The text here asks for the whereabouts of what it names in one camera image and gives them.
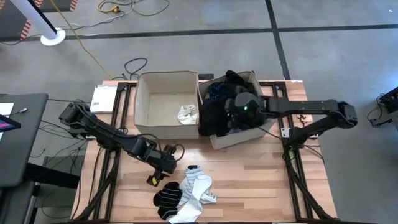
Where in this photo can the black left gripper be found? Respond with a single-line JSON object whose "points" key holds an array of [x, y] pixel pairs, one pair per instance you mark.
{"points": [[164, 163]]}

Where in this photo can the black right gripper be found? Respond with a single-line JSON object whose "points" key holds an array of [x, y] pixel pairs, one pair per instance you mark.
{"points": [[245, 102]]}

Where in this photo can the black striped sock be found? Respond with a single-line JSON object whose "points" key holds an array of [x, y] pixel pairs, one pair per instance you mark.
{"points": [[168, 199]]}

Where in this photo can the navy white-dotted shirt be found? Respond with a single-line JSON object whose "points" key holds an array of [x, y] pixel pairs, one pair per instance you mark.
{"points": [[217, 90]]}

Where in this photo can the white teal-striped sock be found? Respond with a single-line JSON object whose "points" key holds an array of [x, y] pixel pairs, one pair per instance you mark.
{"points": [[186, 189]]}

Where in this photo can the black garment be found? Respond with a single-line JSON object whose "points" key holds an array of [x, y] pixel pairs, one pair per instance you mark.
{"points": [[214, 118]]}

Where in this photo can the beige fabric storage bin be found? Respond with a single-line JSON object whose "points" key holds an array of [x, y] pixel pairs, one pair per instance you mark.
{"points": [[236, 140], [168, 130]]}

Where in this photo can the plain white sock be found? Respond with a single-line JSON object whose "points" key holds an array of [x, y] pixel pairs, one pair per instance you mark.
{"points": [[210, 198], [202, 183]]}

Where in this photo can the white sock black logo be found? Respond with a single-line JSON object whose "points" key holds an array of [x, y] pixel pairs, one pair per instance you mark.
{"points": [[186, 115]]}

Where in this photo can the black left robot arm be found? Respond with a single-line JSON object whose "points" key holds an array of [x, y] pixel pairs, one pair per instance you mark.
{"points": [[102, 130]]}

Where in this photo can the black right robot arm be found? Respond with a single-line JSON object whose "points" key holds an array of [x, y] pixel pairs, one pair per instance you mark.
{"points": [[304, 105]]}

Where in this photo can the small black box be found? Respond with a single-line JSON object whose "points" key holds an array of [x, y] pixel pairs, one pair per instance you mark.
{"points": [[206, 76]]}

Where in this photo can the small black screws pile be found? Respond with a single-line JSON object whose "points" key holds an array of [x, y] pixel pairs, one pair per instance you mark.
{"points": [[301, 119]]}

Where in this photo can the black power adapter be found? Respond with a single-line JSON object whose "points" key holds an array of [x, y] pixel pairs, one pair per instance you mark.
{"points": [[74, 133]]}

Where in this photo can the white booklet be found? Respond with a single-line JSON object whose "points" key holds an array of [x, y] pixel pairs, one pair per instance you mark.
{"points": [[104, 99]]}

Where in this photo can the black desk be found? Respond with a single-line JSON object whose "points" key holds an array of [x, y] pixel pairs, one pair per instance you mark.
{"points": [[21, 140]]}

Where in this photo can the tablet with red screen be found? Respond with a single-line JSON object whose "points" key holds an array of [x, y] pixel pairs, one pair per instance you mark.
{"points": [[7, 124]]}

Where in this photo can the white paper sheet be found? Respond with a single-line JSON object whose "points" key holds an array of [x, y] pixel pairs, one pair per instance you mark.
{"points": [[4, 109]]}

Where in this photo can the white pole round base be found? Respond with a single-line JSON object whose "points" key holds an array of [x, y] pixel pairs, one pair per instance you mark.
{"points": [[51, 37]]}

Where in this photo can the hazard-striped black panel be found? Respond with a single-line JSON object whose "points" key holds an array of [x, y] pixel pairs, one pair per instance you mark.
{"points": [[9, 21], [59, 4]]}

